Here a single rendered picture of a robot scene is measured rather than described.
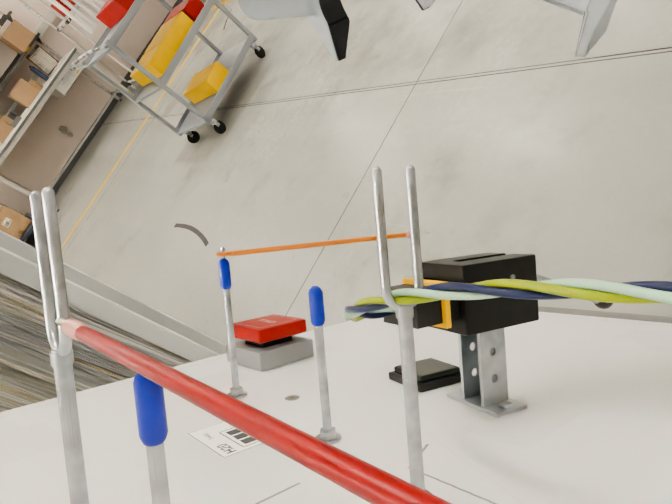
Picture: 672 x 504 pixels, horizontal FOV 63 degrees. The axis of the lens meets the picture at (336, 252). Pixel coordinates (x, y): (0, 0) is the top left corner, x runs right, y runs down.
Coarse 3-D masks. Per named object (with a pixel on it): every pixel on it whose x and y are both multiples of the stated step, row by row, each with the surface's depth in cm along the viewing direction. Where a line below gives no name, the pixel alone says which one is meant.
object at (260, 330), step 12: (240, 324) 48; (252, 324) 48; (264, 324) 47; (276, 324) 47; (288, 324) 47; (300, 324) 48; (240, 336) 48; (252, 336) 46; (264, 336) 46; (276, 336) 46; (288, 336) 49
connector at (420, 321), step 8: (440, 280) 34; (448, 280) 33; (392, 288) 31; (400, 288) 31; (424, 304) 30; (432, 304) 30; (440, 304) 30; (456, 304) 31; (416, 312) 30; (424, 312) 30; (432, 312) 30; (440, 312) 30; (456, 312) 31; (384, 320) 32; (392, 320) 31; (416, 320) 30; (424, 320) 30; (432, 320) 30; (440, 320) 30; (416, 328) 30
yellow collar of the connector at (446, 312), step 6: (408, 282) 33; (426, 282) 31; (432, 282) 31; (438, 282) 30; (444, 282) 30; (444, 300) 30; (444, 306) 30; (444, 312) 30; (450, 312) 30; (444, 318) 30; (450, 318) 30; (438, 324) 31; (444, 324) 30; (450, 324) 30
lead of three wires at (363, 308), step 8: (400, 296) 22; (408, 296) 22; (360, 304) 24; (368, 304) 24; (376, 304) 23; (384, 304) 23; (400, 304) 22; (352, 312) 25; (360, 312) 24; (368, 312) 29; (376, 312) 30; (384, 312) 30; (392, 312) 30; (352, 320) 27
